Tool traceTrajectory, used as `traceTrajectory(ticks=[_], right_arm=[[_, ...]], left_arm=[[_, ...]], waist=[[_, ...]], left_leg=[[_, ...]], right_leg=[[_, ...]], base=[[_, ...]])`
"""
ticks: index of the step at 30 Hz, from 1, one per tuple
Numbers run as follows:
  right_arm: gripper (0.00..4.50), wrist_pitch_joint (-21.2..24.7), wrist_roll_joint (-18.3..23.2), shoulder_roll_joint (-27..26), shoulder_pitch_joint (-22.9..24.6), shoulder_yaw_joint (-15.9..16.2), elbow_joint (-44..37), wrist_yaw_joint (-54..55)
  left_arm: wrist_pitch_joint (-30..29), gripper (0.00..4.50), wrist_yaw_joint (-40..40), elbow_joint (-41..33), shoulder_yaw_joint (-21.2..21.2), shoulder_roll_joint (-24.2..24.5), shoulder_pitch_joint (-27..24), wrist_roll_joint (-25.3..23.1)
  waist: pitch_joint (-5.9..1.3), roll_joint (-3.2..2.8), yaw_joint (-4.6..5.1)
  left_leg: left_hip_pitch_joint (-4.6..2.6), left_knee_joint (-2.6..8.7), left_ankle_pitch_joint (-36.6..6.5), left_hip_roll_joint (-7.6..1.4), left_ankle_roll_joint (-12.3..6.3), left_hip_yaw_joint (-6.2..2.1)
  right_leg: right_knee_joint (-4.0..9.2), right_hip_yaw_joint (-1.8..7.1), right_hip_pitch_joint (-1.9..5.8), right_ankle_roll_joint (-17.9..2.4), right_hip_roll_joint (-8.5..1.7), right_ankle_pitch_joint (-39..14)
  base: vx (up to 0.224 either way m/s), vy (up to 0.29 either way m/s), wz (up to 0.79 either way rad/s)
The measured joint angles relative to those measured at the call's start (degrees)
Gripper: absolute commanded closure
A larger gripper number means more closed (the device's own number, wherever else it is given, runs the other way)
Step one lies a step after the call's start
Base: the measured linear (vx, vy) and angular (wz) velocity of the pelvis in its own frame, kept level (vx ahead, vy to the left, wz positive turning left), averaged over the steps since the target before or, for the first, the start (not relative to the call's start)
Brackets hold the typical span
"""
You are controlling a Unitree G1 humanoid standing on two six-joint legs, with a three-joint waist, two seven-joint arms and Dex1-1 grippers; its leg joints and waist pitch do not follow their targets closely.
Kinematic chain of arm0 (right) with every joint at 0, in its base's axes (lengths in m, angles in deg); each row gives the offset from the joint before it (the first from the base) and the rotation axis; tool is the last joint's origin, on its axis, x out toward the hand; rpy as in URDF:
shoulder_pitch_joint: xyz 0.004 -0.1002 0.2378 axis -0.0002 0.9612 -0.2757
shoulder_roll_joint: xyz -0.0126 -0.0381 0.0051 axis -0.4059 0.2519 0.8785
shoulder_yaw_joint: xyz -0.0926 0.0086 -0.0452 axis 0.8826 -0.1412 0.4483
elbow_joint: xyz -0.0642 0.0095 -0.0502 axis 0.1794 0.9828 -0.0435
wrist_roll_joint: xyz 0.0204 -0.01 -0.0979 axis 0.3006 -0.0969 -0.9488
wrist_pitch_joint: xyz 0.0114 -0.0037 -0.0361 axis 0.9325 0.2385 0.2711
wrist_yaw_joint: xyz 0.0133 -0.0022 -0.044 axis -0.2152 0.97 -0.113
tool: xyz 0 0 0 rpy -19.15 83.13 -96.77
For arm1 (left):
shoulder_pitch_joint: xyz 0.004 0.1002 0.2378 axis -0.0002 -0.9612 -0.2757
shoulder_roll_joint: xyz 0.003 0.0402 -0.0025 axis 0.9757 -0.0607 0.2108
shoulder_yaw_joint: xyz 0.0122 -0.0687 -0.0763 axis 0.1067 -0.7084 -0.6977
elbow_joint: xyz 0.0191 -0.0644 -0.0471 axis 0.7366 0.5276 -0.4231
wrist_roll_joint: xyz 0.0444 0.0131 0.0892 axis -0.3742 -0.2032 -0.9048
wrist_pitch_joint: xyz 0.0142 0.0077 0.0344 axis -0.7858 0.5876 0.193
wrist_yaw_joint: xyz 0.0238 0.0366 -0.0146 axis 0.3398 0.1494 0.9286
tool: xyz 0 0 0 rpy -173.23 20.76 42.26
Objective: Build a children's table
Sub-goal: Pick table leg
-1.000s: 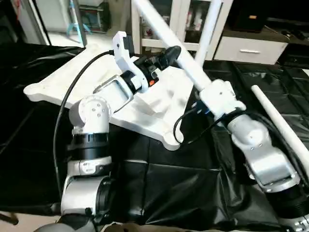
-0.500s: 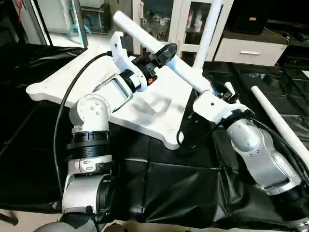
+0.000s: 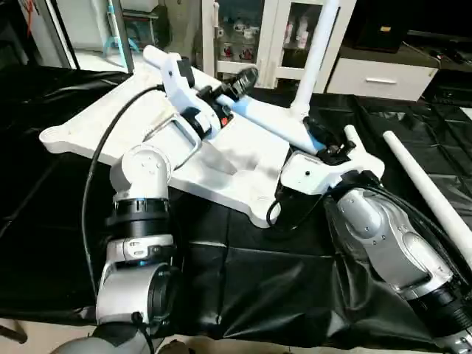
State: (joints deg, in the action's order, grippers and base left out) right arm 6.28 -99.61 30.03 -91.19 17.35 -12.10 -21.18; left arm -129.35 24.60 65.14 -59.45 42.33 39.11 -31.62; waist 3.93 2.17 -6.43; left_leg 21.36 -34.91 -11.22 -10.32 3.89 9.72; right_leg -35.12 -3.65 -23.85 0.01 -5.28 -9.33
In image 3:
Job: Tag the white plastic table top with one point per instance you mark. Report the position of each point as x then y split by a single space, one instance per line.
110 133

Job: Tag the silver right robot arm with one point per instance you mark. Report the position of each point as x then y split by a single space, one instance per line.
391 236

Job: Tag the white glass door cabinet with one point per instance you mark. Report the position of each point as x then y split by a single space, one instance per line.
258 37

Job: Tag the white drawer unit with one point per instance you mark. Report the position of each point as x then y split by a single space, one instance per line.
383 80

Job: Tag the black work mat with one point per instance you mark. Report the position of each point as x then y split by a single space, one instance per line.
59 221

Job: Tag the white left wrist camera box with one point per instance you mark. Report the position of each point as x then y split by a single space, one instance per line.
175 77

